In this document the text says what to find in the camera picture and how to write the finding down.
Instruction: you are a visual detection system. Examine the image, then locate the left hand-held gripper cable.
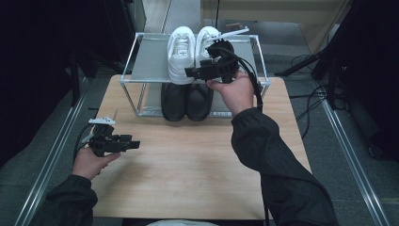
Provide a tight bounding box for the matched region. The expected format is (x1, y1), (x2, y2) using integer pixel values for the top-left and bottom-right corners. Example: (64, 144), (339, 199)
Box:
(72, 123), (95, 164)

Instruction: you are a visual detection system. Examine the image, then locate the person's left hand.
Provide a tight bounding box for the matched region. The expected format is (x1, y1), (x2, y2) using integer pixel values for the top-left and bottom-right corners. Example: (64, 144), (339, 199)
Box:
(72, 147), (121, 181)

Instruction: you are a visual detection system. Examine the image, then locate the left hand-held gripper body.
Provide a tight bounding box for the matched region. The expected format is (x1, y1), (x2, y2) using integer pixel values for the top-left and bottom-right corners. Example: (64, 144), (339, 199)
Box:
(88, 116), (121, 158)

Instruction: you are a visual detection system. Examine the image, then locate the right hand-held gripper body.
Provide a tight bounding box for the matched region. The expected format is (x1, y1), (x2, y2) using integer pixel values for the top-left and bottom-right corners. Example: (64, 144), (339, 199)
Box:
(203, 26), (250, 84)

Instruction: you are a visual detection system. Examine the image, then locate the wooden cabinet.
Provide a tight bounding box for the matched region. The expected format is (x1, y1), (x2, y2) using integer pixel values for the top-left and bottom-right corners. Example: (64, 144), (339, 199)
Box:
(200, 0), (352, 55)

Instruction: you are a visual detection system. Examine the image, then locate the black stand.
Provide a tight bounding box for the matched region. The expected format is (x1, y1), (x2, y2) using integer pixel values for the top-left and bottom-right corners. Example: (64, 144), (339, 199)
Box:
(276, 43), (343, 111)
(69, 46), (126, 107)

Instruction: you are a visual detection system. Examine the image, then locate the metal floor rail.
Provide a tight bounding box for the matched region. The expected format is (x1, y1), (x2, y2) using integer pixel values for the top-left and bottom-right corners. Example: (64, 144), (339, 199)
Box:
(321, 100), (391, 226)
(159, 0), (173, 34)
(13, 78), (92, 226)

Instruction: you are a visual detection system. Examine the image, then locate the white sneaker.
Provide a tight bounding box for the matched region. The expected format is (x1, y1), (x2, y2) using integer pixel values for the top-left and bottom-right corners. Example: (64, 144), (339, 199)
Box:
(195, 25), (222, 69)
(167, 25), (197, 86)

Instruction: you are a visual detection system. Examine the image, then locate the black floor cable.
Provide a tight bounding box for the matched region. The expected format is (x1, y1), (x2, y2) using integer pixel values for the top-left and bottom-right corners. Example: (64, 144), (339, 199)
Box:
(288, 53), (330, 139)

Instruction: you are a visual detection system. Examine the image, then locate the person's right hand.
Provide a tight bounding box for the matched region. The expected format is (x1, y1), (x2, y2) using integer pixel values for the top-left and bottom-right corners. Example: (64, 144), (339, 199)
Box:
(206, 70), (255, 118)

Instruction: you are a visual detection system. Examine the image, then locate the metal shoe rack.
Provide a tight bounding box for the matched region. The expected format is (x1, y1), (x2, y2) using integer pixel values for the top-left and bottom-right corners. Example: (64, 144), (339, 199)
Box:
(118, 32), (271, 120)

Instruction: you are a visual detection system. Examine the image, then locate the right hand-held gripper cable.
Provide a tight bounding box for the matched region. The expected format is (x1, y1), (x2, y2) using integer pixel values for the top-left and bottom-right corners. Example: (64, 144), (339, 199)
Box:
(219, 46), (264, 112)

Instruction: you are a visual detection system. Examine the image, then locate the hand-held gripper cable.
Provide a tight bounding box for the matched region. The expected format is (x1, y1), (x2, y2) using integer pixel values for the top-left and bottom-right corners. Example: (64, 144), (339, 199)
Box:
(219, 46), (264, 112)
(72, 123), (95, 164)

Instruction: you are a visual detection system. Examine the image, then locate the dark curtain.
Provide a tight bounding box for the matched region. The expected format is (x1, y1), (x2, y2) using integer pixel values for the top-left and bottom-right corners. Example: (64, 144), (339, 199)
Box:
(0, 0), (145, 168)
(316, 0), (399, 161)

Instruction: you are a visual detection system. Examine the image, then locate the person's light clothing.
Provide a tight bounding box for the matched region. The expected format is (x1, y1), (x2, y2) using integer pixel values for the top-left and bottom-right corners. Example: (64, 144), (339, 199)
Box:
(147, 219), (219, 226)

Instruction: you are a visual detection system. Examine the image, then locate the black slipper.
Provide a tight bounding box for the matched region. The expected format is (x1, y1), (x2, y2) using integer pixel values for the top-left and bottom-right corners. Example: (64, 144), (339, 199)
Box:
(160, 82), (188, 122)
(186, 82), (215, 121)

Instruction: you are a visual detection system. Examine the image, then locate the red label booklet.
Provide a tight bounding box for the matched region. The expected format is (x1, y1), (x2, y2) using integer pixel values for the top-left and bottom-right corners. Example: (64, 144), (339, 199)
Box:
(225, 21), (246, 32)

